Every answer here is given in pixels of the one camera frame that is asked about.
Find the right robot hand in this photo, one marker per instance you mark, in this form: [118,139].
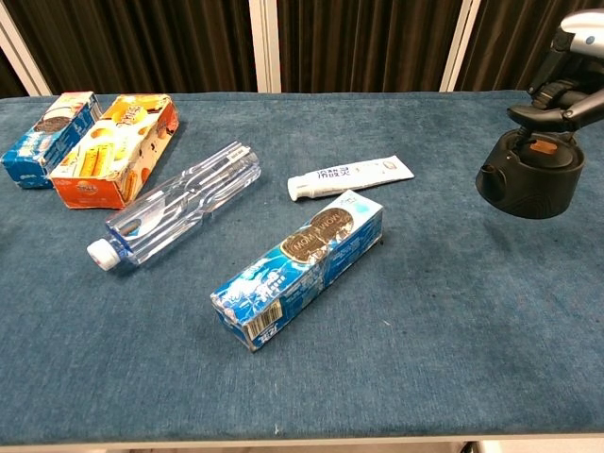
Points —
[566,80]

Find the black cast iron teapot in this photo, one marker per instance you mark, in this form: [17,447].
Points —
[533,189]

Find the dark brown curtain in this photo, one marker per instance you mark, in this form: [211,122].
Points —
[141,42]
[509,38]
[368,42]

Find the white toothpaste tube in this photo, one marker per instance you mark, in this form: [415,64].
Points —
[349,177]

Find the long blue cookie box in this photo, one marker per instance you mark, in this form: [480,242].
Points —
[302,269]

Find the blue velvet tablecloth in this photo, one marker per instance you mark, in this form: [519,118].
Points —
[377,354]

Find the clear plastic water bottle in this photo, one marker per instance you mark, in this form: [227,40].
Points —
[189,203]

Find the orange cake box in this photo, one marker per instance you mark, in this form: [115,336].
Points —
[113,151]

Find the short blue cookie box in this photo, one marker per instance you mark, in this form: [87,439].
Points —
[47,139]

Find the white slanted frame post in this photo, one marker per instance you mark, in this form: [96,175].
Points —
[23,56]
[460,47]

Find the white upright frame post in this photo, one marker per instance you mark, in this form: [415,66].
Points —
[265,42]

